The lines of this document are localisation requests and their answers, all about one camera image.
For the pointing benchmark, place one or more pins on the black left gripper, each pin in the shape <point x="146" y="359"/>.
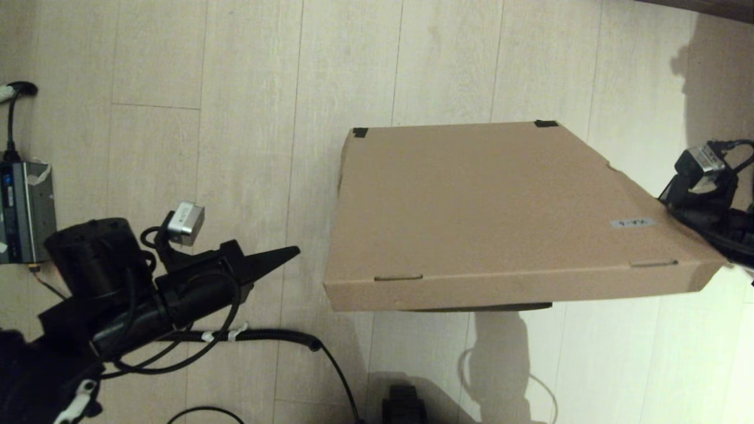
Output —
<point x="203" y="288"/>

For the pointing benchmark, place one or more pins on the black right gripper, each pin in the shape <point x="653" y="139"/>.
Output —
<point x="707" y="197"/>

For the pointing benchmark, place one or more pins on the brown cardboard shoe box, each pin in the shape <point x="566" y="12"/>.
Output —
<point x="500" y="206"/>

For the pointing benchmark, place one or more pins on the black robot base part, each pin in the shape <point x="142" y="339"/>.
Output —
<point x="404" y="406"/>

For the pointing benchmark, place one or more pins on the white tape strip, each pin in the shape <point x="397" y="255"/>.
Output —
<point x="208" y="337"/>
<point x="237" y="331"/>

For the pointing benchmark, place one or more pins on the dark wooden furniture edge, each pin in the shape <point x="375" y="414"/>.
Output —
<point x="707" y="7"/>

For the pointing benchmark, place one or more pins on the grey metal power supply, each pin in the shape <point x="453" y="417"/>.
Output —
<point x="29" y="212"/>

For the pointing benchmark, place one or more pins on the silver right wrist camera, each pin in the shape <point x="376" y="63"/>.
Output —
<point x="705" y="159"/>

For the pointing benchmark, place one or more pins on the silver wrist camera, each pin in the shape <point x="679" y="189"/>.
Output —
<point x="185" y="222"/>
<point x="705" y="159"/>

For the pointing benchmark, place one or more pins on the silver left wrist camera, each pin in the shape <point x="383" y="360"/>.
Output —
<point x="185" y="222"/>

